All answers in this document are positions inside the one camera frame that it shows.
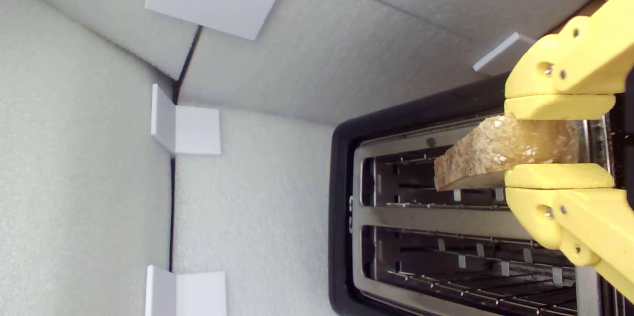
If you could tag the brown bread slice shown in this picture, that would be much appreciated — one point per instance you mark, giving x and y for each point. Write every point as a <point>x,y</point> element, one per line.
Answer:
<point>495,150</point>

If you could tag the black two-slot toaster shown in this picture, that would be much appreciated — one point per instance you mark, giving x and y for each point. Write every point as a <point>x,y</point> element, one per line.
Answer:
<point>446,217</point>

